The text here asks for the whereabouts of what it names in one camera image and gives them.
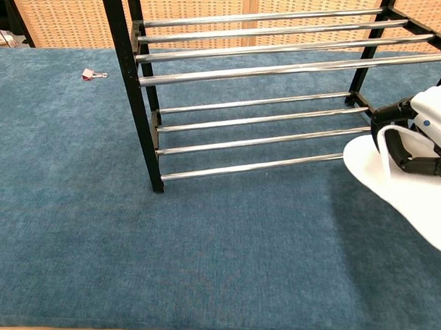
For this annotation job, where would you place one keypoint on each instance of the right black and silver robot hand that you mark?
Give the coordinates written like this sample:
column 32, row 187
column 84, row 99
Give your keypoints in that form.
column 439, row 118

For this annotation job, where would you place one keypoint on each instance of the white slipper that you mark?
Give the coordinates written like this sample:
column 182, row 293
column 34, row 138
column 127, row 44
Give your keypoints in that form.
column 404, row 200

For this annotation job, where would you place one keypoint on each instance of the black shoe rack chrome rods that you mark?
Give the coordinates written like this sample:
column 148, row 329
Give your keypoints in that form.
column 121, row 42

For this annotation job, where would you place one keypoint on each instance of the pink binder clip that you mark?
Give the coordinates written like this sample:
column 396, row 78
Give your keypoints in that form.
column 87, row 74

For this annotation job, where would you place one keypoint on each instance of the blue table cloth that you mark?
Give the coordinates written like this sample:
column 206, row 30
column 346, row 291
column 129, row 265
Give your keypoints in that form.
column 94, row 240

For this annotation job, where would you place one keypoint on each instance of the woven bamboo folding screen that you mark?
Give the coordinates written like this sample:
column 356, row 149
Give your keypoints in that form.
column 66, row 18

